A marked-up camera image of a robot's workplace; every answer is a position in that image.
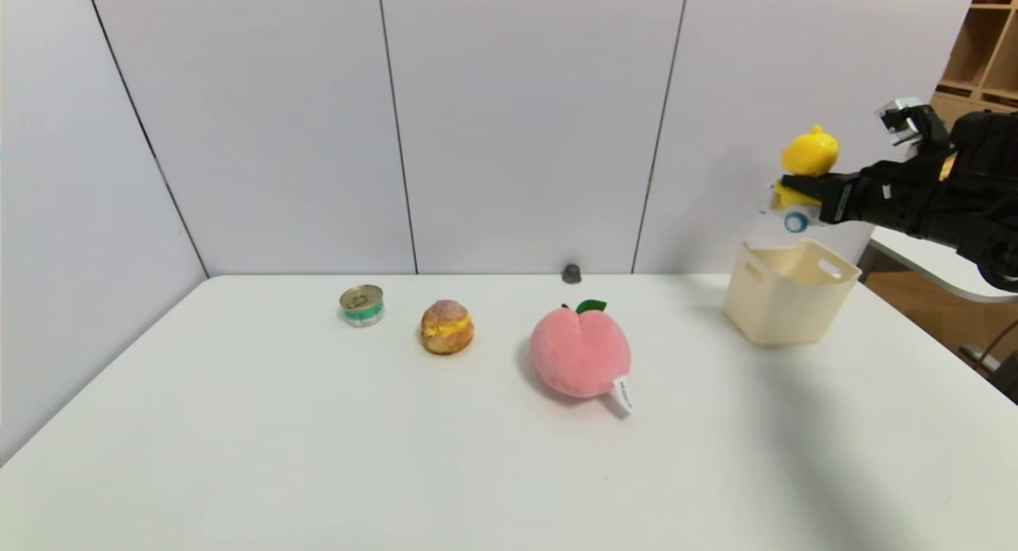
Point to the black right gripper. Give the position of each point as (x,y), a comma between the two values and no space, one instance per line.
(843,200)

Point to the yellow duck scooter toy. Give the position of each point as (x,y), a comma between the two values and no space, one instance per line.
(811,149)

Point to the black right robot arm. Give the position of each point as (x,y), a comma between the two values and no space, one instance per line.
(982,193)

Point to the cream white plastic box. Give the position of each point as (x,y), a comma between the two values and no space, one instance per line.
(783,314)

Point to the white side table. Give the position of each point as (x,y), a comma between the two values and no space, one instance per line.
(918,258)

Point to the wooden shelf unit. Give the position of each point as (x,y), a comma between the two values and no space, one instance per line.
(982,42)

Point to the small grey knob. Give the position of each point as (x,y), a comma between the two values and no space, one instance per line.
(571,275)

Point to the pink plush peach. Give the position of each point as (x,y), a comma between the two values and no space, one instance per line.
(579,354)

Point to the cream puff pastry toy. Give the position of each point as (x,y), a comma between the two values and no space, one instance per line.
(447,330)

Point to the small green labelled tin can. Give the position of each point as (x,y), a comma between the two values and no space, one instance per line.
(363,308)

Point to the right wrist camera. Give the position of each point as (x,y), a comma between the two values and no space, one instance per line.
(913,123)

